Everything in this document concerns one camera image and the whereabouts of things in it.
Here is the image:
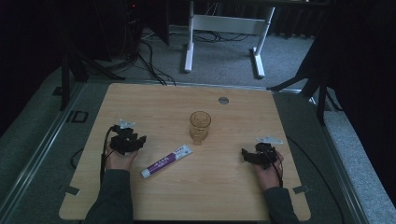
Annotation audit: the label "white desk frame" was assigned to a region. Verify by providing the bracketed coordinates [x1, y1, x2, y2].
[183, 0, 276, 79]

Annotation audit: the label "black floor cables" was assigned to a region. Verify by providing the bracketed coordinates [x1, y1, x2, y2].
[111, 38, 177, 87]

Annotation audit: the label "person's right hand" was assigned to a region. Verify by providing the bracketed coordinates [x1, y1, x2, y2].
[252, 150, 285, 192]

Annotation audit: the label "grey tape piece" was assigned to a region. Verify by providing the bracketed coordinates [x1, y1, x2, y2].
[59, 184, 81, 197]
[291, 184, 312, 195]

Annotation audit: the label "black metal stand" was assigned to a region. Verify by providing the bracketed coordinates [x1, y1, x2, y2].
[266, 34, 344, 127]
[52, 27, 126, 112]

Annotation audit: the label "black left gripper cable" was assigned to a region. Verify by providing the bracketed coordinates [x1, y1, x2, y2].
[99, 124, 121, 185]

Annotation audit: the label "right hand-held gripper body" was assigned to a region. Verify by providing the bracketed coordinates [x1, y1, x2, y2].
[254, 134, 285, 171]

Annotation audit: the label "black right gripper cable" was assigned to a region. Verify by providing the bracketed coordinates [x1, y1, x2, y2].
[262, 147, 285, 189]

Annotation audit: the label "looped black floor cable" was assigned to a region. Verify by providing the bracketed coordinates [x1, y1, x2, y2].
[70, 147, 86, 171]

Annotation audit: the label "person's left hand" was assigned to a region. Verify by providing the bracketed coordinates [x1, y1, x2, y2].
[105, 141, 140, 173]

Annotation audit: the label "long black floor cable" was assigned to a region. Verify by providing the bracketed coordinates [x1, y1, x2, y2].
[285, 135, 346, 224]

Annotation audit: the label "metal floor rail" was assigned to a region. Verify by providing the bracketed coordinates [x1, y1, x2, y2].
[306, 92, 372, 224]
[0, 81, 86, 217]

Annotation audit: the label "black cables under desk frame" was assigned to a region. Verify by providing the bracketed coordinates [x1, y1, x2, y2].
[191, 29, 251, 44]

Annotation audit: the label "amber glass cup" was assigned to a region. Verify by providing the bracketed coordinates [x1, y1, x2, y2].
[189, 110, 212, 147]

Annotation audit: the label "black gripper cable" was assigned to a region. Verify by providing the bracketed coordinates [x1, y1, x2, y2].
[99, 124, 121, 185]
[262, 147, 285, 189]

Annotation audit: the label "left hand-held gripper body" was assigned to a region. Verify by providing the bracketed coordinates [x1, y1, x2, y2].
[109, 118, 145, 156]

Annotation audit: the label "purple and white toothpaste tube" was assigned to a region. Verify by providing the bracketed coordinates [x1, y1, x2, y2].
[140, 143, 193, 179]

